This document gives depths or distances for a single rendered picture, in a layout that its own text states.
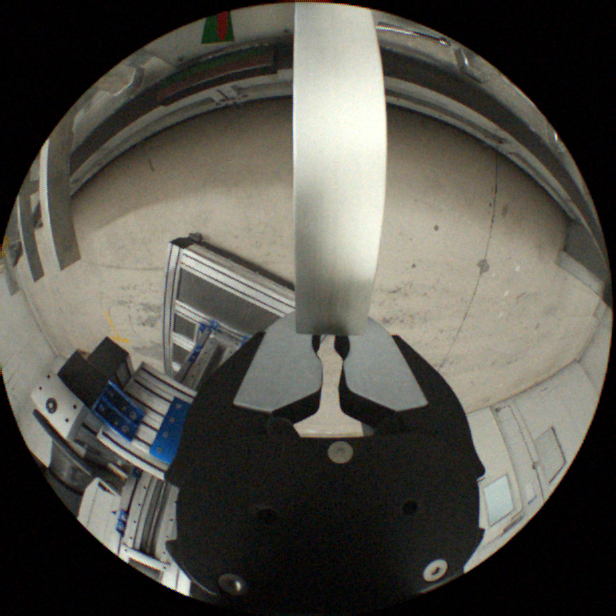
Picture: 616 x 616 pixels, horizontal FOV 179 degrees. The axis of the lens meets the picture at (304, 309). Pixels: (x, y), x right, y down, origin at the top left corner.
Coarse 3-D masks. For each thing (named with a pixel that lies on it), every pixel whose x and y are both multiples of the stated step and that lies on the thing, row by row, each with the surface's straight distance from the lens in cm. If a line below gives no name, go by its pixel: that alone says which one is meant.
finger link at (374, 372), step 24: (336, 336) 10; (360, 336) 9; (384, 336) 9; (360, 360) 8; (384, 360) 8; (360, 384) 7; (384, 384) 7; (408, 384) 7; (360, 408) 7; (384, 408) 7; (408, 408) 7
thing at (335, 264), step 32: (320, 32) 10; (352, 32) 10; (320, 64) 8; (352, 64) 8; (320, 96) 7; (352, 96) 8; (384, 96) 8; (320, 128) 7; (352, 128) 7; (384, 128) 7; (320, 160) 7; (352, 160) 7; (384, 160) 7; (320, 192) 7; (352, 192) 7; (384, 192) 7; (320, 224) 7; (352, 224) 7; (320, 256) 7; (352, 256) 7; (320, 288) 7; (352, 288) 7; (320, 320) 8; (352, 320) 8
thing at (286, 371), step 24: (264, 336) 9; (288, 336) 8; (312, 336) 8; (264, 360) 7; (288, 360) 7; (312, 360) 7; (264, 384) 7; (288, 384) 7; (312, 384) 7; (264, 408) 6; (288, 408) 6; (312, 408) 7
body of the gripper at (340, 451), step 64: (256, 448) 5; (320, 448) 5; (384, 448) 5; (448, 448) 6; (192, 512) 5; (256, 512) 5; (320, 512) 5; (384, 512) 5; (448, 512) 6; (192, 576) 6; (256, 576) 5; (320, 576) 5; (384, 576) 5; (448, 576) 6
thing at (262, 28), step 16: (240, 16) 31; (256, 16) 31; (272, 16) 31; (288, 16) 31; (176, 32) 32; (192, 32) 32; (240, 32) 33; (256, 32) 33; (272, 32) 33; (144, 48) 34; (160, 48) 35; (176, 48) 35; (192, 48) 35; (208, 48) 35; (176, 64) 38
